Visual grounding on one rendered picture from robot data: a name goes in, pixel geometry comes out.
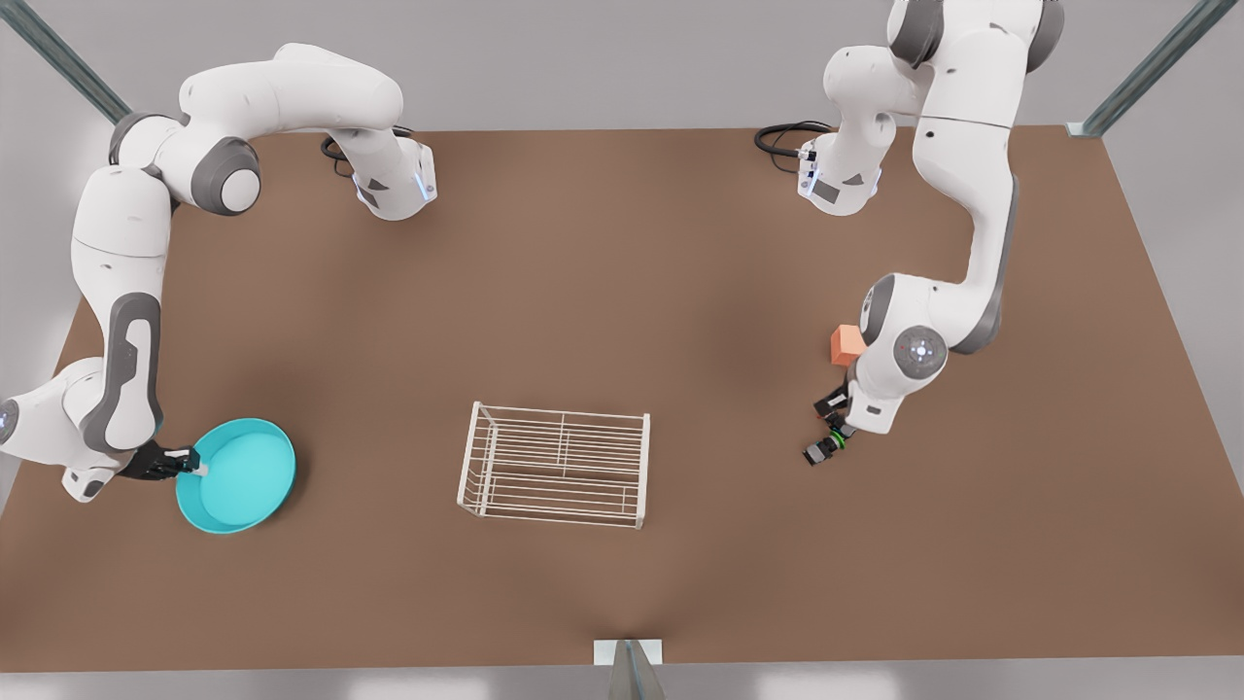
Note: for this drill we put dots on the teal round plate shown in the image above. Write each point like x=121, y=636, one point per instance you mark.
x=238, y=476

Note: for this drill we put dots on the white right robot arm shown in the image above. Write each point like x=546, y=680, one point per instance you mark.
x=121, y=243

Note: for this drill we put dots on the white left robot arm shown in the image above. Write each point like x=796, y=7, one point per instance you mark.
x=972, y=146

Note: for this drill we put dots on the orange cube block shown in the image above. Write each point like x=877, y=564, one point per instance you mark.
x=845, y=346

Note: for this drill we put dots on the silver frame post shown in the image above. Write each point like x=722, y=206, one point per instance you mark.
x=68, y=63
x=632, y=671
x=1147, y=68

